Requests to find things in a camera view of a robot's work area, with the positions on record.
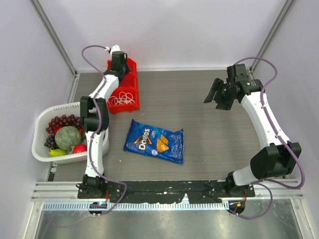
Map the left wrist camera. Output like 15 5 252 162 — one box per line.
105 45 121 54

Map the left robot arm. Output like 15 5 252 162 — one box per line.
77 49 130 199

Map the red apple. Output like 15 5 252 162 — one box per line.
73 144 87 154

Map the dark grape bunch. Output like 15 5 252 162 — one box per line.
44 134 58 149

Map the yellow-green pear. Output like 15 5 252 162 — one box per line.
49 148 67 157

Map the green melon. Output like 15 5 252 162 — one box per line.
55 126 82 151

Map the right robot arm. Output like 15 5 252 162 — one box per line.
204 64 302 197

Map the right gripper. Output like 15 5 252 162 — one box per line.
204 78 236 111

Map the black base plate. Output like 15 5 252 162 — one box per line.
76 180 255 204

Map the red plastic bin rack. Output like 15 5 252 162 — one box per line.
107 58 140 114

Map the slotted cable duct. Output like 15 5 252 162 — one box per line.
42 200 229 211

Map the blue Doritos chip bag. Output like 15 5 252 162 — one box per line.
124 120 184 165

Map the white fruit basket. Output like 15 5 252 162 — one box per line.
31 102 111 165

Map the purple grape bunch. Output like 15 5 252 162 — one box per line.
45 114 83 134

